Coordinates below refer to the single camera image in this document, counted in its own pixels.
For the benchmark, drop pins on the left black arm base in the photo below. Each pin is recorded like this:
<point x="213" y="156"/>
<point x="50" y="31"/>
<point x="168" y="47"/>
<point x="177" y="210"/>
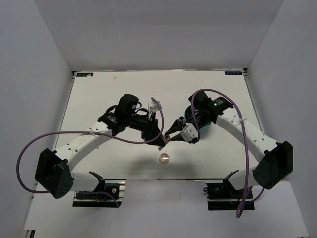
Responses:
<point x="110" y="195"/>

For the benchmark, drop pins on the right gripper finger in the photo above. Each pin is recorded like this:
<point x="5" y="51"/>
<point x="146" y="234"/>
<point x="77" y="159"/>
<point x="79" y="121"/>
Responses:
<point x="177" y="126"/>
<point x="180" y="137"/>

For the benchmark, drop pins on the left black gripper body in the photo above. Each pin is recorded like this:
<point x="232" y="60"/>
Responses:
<point x="138" y="122"/>

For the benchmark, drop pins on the blue corner label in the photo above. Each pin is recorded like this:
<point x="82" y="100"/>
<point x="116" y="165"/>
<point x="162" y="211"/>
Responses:
<point x="84" y="74"/>
<point x="232" y="73"/>

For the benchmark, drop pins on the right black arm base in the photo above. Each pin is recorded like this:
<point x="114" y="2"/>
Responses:
<point x="221" y="198"/>

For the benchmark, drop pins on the left blue corner label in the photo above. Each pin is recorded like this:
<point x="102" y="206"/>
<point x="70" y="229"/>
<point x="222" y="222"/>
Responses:
<point x="84" y="74"/>

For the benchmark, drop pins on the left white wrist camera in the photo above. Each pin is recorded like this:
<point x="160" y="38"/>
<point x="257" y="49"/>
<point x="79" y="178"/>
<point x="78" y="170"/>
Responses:
<point x="153" y="106"/>

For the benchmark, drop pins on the eyeshadow palette clear case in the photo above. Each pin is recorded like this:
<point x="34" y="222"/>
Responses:
<point x="166" y="140"/>

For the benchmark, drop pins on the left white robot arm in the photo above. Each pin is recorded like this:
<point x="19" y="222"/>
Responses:
<point x="55" y="169"/>

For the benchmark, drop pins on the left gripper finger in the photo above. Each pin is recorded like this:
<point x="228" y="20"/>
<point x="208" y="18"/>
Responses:
<point x="159" y="142"/>
<point x="151" y="131"/>

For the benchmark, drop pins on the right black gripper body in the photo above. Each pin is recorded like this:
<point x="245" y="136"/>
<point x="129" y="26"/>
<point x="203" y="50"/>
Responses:
<point x="200" y="120"/>

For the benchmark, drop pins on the right blue corner label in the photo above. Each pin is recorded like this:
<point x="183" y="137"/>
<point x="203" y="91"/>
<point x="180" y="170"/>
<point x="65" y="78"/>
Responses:
<point x="232" y="73"/>

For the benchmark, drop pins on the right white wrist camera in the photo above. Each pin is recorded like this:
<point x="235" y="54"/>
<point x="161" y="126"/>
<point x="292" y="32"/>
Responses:
<point x="189" y="134"/>

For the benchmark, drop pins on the teal round organizer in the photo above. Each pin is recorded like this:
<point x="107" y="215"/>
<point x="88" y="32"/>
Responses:
<point x="188" y="116"/>

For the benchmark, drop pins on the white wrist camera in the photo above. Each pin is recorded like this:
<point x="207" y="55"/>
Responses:
<point x="189" y="134"/>
<point x="153" y="106"/>

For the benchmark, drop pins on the round beige powder compact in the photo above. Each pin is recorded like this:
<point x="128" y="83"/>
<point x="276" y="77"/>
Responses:
<point x="164" y="158"/>

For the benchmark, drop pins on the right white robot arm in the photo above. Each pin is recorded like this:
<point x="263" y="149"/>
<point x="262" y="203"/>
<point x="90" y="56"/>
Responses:
<point x="275" y="160"/>

